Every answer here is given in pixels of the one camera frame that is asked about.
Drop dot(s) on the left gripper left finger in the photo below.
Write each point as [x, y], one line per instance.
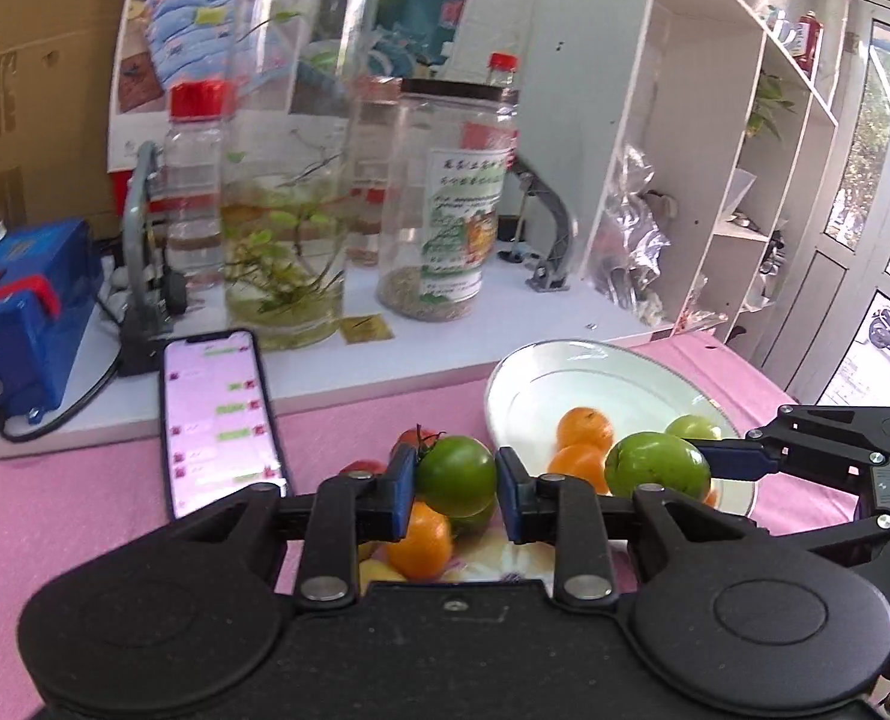
[175, 622]

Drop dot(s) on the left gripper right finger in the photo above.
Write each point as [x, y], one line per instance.
[665, 607]

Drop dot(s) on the green fruit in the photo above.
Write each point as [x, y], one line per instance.
[694, 427]
[657, 458]

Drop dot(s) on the orange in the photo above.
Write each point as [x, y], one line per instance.
[582, 461]
[426, 548]
[585, 426]

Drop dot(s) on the green tomato with stem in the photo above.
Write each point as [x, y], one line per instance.
[457, 477]

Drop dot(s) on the black smartphone lit screen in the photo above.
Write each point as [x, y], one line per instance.
[217, 426]

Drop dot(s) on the pink foam table mat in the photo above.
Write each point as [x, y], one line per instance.
[59, 510]

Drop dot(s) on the white oval plate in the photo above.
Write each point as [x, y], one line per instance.
[536, 385]

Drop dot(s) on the red apple left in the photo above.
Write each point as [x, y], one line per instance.
[374, 467]

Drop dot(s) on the red apple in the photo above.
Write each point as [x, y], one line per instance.
[420, 441]
[374, 467]

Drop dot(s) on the small green lime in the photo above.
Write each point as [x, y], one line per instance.
[473, 525]

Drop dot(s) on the crumpled plastic bag shelf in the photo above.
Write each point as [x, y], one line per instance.
[630, 242]

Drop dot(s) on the red apple right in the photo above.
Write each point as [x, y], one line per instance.
[420, 441]

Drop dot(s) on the gold foil card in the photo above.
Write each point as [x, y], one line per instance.
[365, 329]

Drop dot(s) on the white shelving unit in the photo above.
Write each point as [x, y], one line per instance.
[678, 77]

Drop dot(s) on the potted green plant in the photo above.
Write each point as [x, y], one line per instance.
[769, 101]

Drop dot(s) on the blue power supply box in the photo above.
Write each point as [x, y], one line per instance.
[50, 276]

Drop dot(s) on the red can on shelf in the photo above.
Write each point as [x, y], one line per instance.
[808, 39]

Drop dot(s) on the clear bottle red cap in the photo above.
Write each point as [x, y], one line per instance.
[191, 159]

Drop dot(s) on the clear jar with label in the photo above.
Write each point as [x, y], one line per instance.
[439, 217]

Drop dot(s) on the cola bottle red cap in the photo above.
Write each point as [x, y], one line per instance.
[500, 130]

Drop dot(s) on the tall glass plant vase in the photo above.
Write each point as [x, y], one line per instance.
[285, 189]

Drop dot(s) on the cardboard box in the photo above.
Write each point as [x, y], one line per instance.
[56, 69]

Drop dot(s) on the grey bracket left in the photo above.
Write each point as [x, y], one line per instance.
[156, 294]

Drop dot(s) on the grey bracket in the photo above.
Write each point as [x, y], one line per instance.
[156, 294]
[545, 234]

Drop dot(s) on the grey bracket right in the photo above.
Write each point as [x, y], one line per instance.
[545, 234]

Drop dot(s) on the poster on wall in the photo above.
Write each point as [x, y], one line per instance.
[165, 42]

